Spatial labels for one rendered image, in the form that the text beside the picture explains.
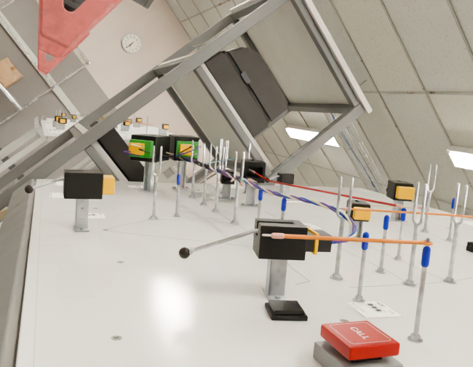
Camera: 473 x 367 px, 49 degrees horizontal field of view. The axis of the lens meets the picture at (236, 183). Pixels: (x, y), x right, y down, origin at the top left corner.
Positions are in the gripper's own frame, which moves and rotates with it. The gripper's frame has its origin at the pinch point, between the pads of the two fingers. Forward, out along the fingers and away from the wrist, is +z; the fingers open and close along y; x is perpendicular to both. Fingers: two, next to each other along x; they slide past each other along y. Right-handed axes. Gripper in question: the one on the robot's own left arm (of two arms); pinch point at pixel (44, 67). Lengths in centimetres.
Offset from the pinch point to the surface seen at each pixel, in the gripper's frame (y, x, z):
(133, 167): 78, -34, 13
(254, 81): 80, -59, -27
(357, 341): -46, -31, 12
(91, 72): 725, -59, -49
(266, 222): -25.1, -29.4, 6.6
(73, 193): 7.3, -11.6, 16.5
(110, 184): 7.6, -16.6, 13.0
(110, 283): -19.3, -16.5, 21.1
